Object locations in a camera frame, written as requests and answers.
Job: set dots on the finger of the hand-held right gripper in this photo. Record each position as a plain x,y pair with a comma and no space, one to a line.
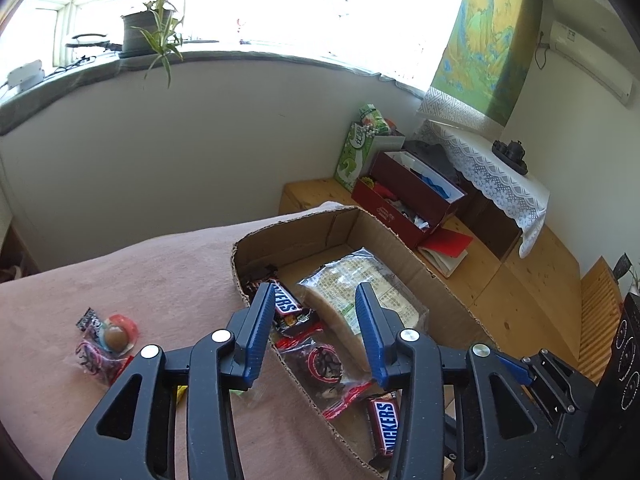
515,367

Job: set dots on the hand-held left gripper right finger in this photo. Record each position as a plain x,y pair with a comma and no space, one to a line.
370,330

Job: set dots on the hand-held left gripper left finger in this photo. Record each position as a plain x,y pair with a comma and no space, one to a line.
260,330

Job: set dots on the brown chocolate bar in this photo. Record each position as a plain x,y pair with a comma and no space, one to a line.
290,305
385,425

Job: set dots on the red-wrapped date walnut snack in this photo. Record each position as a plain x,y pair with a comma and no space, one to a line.
325,362

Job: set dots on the clear-wrapped bread package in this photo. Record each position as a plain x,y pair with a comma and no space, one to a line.
345,280

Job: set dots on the brown cardboard box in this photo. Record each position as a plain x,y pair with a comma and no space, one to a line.
370,240

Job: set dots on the dark candy wrapper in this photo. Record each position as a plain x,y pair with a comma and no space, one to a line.
260,272

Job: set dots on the green candy packet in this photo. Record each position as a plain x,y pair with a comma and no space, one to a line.
179,393

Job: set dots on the red notebook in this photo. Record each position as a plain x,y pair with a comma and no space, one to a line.
447,245

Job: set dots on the dark red open box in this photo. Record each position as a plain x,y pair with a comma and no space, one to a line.
400,210

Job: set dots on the dark brown cabinet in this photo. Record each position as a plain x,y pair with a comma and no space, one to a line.
492,230

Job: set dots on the round red-rimmed snack packet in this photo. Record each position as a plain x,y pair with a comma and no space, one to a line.
117,335

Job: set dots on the dark red date snack packet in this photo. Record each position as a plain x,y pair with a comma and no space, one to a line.
92,357

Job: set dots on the small black candy packet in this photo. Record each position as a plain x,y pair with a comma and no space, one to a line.
87,318

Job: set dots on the green carton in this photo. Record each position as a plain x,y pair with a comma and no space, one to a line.
355,155

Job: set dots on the white lace cloth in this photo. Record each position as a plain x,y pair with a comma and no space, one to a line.
500,180

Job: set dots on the dark teapot set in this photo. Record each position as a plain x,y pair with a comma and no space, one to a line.
511,152

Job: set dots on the small trailing plant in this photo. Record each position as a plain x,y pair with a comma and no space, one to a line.
162,62

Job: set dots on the grey windowsill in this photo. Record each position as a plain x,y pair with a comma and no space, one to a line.
75,82

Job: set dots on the white air conditioner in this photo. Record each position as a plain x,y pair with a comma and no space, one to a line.
590,57

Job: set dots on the potted spider plant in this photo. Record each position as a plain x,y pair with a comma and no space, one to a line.
147,30

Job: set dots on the white framed window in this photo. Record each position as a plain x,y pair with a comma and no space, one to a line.
275,5

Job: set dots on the dark frying pan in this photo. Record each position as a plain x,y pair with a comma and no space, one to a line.
90,42

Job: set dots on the white electrical device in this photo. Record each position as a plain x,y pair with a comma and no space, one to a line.
25,75

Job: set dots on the landscape wall poster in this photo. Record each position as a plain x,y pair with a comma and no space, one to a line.
485,45

